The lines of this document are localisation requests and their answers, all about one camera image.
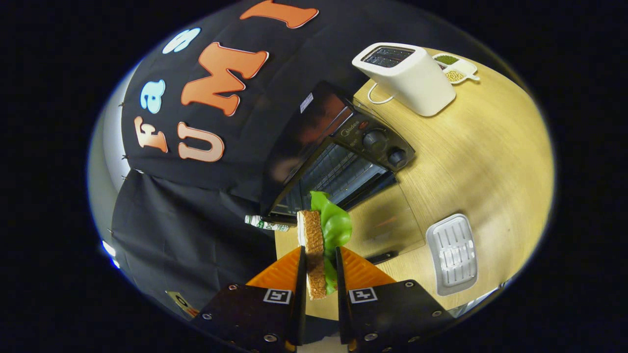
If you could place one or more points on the white divided dish with beans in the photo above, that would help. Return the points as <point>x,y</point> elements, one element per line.
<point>461,66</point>

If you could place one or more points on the white pop-up toaster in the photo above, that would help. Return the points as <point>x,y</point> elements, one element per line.
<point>417,83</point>

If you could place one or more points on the bread and lettuce sandwich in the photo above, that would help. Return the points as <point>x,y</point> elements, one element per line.
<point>314,235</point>

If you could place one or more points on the black toaster oven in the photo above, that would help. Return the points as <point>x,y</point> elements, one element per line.
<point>353,132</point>

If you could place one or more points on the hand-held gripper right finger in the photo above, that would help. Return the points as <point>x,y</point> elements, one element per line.
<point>342,304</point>

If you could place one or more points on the white ribbed tray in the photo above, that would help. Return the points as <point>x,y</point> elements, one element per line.
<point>454,255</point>

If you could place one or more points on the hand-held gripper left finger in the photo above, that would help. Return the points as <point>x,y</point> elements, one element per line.
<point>299,304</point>

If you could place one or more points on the white bottle with green label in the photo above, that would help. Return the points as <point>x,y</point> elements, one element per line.
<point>267,224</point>

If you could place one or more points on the black backdrop cloth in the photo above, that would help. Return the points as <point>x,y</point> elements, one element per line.
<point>196,235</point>

